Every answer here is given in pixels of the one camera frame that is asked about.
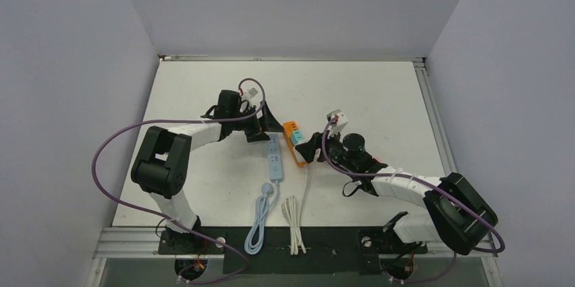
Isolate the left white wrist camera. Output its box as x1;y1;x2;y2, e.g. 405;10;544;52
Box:
240;88;259;107

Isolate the orange power strip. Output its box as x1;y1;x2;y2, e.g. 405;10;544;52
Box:
282;121;307;168

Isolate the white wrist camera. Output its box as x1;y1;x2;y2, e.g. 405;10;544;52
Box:
327;109;349;138
240;88;259;107

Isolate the aluminium frame rail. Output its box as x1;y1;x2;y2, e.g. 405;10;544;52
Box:
410;58;458;177

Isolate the teal plug adapter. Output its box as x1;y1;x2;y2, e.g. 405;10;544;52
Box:
290;129;304;146

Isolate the white power cord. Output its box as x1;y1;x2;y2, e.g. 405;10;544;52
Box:
281;166;311;256

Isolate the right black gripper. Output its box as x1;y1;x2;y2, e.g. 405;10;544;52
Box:
297;126;357;173

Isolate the pink blue power strip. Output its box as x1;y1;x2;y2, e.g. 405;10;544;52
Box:
266;134;283;183

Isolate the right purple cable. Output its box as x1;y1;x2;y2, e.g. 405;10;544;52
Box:
320;116;507;285

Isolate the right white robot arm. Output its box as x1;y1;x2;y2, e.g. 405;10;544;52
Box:
288;132;498;255

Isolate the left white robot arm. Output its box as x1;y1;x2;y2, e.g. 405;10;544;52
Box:
130;90;283;253

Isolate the light blue power cord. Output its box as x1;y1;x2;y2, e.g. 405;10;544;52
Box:
243;180;281;256

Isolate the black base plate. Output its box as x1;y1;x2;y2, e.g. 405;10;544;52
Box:
158;226;428;276

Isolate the purple cable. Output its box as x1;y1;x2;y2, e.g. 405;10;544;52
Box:
92;78;266;286
320;116;507;285

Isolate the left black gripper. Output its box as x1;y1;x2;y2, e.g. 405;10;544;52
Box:
229;101;283;142

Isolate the white cube adapter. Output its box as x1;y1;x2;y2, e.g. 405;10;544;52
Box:
294;139;310;149

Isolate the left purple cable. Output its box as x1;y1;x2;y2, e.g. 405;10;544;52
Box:
92;78;266;286

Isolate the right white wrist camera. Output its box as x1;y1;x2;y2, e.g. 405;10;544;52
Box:
327;109;349;138

